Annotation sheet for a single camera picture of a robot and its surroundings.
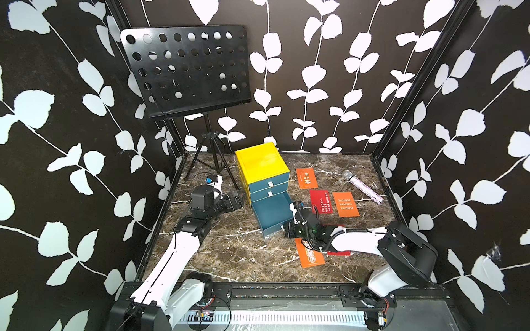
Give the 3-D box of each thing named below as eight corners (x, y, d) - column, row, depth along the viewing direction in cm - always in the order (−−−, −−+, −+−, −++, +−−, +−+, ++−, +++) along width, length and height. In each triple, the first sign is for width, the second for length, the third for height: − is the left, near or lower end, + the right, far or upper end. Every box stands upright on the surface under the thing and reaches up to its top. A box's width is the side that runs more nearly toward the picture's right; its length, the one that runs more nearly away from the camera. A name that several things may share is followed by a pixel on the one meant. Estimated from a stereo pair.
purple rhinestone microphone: (376, 206, 101) (379, 203, 98) (340, 177, 113) (342, 172, 110) (382, 202, 103) (385, 198, 100) (345, 173, 115) (347, 169, 112)
